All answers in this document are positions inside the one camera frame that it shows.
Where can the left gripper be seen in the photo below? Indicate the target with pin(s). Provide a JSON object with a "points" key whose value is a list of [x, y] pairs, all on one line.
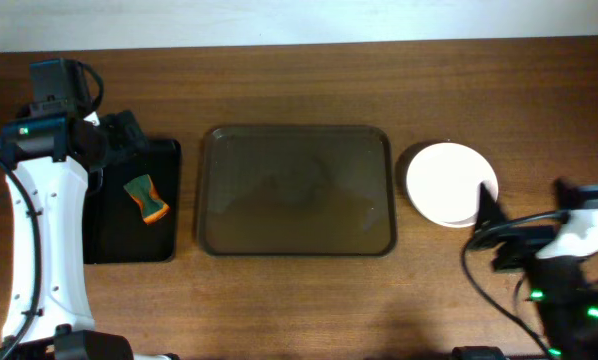
{"points": [[124, 134]]}

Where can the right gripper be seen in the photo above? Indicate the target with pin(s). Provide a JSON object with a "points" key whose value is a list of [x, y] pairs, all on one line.
{"points": [[521, 241]]}

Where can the orange green sponge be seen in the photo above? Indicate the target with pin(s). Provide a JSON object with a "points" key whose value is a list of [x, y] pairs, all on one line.
{"points": [[143, 192]]}

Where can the white plate top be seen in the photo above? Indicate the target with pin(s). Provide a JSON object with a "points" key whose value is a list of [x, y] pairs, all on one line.
{"points": [[443, 180]]}

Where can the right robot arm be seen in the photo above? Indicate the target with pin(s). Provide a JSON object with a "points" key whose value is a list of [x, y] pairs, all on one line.
{"points": [[566, 302]]}

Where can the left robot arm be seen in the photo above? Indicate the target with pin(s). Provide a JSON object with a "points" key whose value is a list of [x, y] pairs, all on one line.
{"points": [[46, 162]]}

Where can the black plastic tray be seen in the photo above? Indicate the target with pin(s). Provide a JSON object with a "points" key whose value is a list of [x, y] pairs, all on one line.
{"points": [[113, 228]]}

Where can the brown translucent tray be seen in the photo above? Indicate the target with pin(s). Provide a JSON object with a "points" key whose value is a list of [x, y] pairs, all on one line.
{"points": [[296, 190]]}

